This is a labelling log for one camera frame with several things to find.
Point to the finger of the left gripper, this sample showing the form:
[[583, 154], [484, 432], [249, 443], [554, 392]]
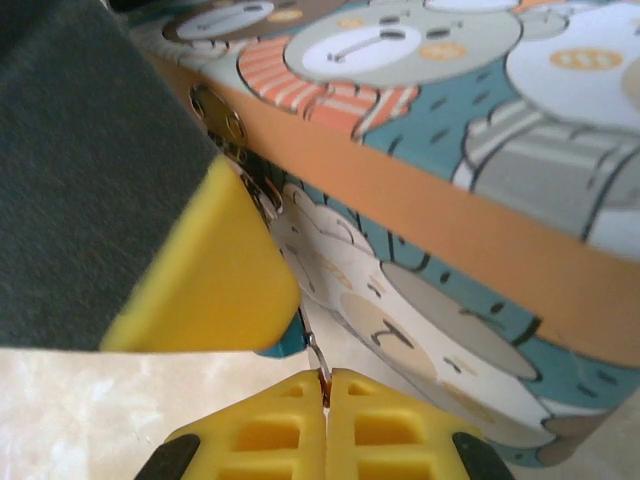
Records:
[[100, 200]]

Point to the orange bear print tin box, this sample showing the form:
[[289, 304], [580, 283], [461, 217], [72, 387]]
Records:
[[450, 225]]

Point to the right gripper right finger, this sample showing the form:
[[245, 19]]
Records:
[[400, 440]]

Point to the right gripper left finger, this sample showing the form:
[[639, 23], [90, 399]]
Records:
[[270, 435]]

